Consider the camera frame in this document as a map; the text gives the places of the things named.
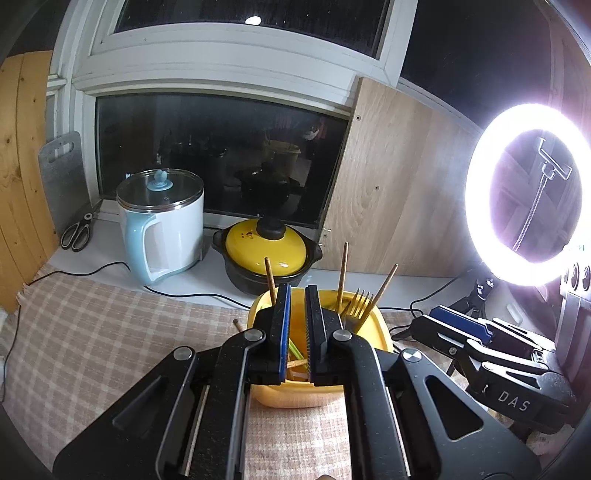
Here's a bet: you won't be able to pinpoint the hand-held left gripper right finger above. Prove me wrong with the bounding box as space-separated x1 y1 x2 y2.
305 284 541 480

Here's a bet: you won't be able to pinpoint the light wood-grain panel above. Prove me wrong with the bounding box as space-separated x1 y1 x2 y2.
318 76 485 280

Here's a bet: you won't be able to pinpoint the white ring light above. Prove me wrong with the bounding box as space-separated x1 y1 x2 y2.
464 104 591 289

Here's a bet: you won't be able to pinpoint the grey cutting board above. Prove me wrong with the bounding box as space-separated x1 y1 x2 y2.
38 130 93 236

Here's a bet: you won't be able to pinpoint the pine plank board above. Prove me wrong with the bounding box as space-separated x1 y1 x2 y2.
0 51 63 315

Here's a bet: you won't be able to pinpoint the phone clamp with gooseneck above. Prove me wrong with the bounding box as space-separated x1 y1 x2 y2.
512 137 573 250

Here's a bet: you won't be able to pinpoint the metal fork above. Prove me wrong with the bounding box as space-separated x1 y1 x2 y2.
342 288 377 333

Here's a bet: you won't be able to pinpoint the yellow plastic container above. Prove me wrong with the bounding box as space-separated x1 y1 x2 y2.
247 288 394 409

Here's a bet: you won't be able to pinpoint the black handled scissors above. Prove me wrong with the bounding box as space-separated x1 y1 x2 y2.
60 211 95 252

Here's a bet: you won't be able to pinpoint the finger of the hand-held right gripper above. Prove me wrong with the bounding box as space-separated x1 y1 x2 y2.
410 316 555 393
429 305 543 358

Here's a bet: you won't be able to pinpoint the black clay pot yellow lid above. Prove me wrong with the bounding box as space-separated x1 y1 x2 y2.
212 216 324 297

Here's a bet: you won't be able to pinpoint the white window frame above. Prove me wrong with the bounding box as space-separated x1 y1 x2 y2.
46 0 407 232

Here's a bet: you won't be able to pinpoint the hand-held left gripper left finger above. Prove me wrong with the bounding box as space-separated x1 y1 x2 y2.
53 283 293 480

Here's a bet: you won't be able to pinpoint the pink checkered table cloth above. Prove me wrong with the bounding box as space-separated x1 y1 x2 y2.
0 265 462 480

